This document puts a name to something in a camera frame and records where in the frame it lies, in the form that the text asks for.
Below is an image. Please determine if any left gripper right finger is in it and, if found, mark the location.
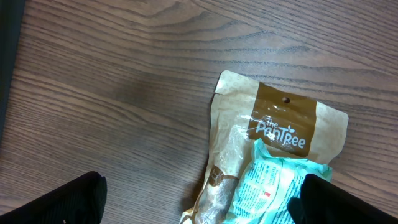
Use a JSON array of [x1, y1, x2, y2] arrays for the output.
[[287, 174, 397, 224]]

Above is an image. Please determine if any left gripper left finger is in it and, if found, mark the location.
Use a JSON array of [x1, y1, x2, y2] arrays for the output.
[[1, 171, 107, 224]]

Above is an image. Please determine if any mint green snack packet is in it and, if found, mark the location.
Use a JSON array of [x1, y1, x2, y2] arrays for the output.
[[223, 139, 333, 224]]

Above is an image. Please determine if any brown nut pouch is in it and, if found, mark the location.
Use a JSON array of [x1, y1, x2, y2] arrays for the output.
[[181, 71, 349, 223]]

